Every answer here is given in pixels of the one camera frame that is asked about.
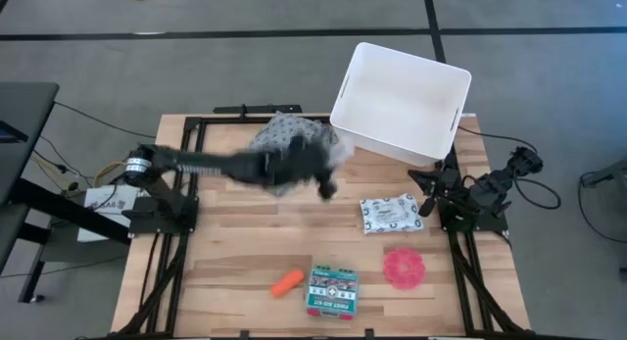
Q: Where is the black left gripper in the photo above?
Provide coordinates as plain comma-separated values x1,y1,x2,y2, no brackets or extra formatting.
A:
266,133,340,203

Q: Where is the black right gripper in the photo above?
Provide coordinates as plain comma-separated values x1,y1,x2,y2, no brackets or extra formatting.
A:
408,156,465,219

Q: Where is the white wipes pack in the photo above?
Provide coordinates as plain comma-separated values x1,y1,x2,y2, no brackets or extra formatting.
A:
359,192,425,236

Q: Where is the grey patterned cloth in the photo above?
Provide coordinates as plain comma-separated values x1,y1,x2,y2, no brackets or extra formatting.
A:
247,111,354,199

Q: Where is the pink round pill organizer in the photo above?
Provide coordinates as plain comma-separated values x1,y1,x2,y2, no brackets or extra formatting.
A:
382,247,426,291

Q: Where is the white plastic basket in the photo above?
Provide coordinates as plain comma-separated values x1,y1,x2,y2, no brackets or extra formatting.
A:
329,41,473,169

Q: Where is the orange pill bottle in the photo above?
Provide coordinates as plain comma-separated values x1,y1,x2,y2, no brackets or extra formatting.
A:
269,268,306,299

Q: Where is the green first aid kit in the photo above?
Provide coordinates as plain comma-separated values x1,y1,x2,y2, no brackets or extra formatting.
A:
305,265,361,321

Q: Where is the grey furniture leg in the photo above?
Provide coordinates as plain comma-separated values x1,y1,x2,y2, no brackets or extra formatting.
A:
579,158,627,189

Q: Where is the white labelled box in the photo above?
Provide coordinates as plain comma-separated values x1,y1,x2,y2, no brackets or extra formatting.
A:
76,183,143,244

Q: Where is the grey desk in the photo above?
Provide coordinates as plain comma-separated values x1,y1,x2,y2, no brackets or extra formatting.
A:
0,81,133,305

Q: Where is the dark screen device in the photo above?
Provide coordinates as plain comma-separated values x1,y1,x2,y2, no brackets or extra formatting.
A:
0,120,29,145

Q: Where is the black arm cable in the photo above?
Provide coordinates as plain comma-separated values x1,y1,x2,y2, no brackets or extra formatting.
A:
457,125,563,211

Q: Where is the black mounting bracket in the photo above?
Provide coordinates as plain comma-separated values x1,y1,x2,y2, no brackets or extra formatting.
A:
213,103,304,117

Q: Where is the black aluminium frame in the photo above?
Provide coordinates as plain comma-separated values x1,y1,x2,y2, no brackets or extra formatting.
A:
110,115,533,340

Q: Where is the yellow looped cable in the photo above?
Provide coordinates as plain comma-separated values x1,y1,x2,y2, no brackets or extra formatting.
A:
92,159,129,187

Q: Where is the long black floor cable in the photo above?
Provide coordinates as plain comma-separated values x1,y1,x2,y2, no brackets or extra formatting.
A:
52,100,158,139

